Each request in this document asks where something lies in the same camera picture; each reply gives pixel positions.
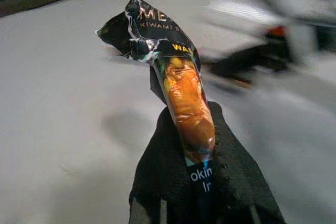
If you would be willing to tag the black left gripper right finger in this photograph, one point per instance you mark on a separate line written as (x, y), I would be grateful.
(241, 187)

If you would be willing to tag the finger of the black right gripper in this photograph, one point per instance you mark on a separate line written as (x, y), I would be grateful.
(249, 58)

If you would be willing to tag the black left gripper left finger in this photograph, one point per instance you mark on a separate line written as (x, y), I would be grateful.
(162, 176)

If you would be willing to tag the black orange snack wrapper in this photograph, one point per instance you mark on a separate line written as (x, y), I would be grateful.
(186, 95)

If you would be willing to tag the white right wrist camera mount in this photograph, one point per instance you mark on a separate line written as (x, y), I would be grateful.
(299, 11)

